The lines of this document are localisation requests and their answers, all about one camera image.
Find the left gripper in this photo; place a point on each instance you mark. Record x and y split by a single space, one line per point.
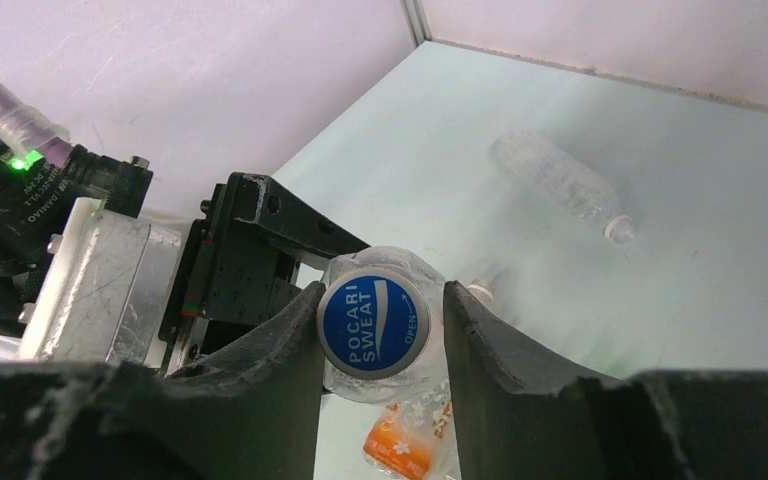
232 276

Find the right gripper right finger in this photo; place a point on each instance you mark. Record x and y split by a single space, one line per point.
523 411

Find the orange label bottle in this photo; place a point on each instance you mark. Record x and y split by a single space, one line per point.
415 439

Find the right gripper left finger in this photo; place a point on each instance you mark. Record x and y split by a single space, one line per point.
248 411

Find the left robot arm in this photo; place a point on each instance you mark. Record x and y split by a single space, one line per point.
36 199

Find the Pocari Sweat blue cap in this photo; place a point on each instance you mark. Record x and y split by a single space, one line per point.
373 323

